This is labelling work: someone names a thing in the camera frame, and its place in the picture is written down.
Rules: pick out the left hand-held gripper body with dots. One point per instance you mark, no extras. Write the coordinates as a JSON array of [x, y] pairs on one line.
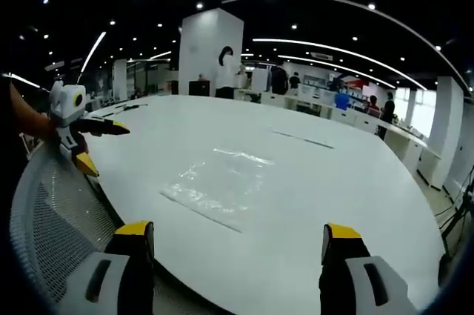
[[66, 102]]

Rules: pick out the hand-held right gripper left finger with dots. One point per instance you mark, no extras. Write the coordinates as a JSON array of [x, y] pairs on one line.
[[111, 278]]

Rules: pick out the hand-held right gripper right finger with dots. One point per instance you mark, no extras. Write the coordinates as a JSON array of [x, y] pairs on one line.
[[355, 281]]

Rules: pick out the clear crinkled food packaging bag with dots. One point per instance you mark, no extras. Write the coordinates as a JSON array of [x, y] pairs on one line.
[[218, 189]]

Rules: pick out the straight ceiling light strip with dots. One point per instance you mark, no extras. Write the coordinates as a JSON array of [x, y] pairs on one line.
[[92, 52]]

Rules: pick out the grey mesh chair back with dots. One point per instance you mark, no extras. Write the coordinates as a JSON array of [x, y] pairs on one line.
[[63, 218]]

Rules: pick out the black box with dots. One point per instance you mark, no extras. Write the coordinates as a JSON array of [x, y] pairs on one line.
[[199, 88]]

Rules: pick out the white counter desk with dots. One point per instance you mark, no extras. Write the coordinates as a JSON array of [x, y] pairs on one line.
[[407, 144]]

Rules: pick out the blue chair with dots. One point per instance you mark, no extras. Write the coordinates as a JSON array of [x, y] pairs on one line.
[[342, 101]]

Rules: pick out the long curved ceiling light strip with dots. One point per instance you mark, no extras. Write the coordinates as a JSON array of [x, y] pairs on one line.
[[355, 5]]

